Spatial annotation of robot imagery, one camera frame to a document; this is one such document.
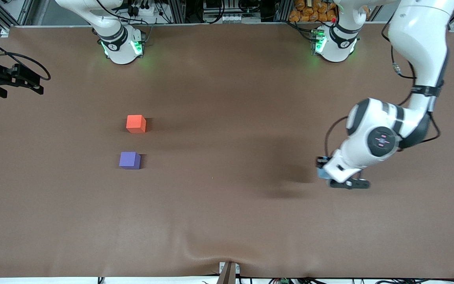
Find camera mount post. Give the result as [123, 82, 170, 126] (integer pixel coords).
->
[216, 261, 240, 284]

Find brown table cover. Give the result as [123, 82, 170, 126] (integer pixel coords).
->
[0, 23, 454, 278]

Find purple block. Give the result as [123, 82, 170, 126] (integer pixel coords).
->
[119, 151, 141, 170]

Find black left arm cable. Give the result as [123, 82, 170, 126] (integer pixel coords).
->
[325, 20, 441, 159]

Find orange block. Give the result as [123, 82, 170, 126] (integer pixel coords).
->
[126, 115, 147, 133]

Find orange snack bags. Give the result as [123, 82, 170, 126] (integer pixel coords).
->
[289, 0, 338, 22]

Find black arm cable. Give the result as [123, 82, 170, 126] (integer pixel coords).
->
[325, 20, 441, 159]
[0, 32, 51, 80]

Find white terminal block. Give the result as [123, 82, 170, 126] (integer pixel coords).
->
[210, 14, 247, 23]

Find white power strip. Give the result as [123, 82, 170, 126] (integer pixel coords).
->
[127, 3, 156, 16]

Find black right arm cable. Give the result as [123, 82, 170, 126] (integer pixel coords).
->
[0, 32, 51, 80]

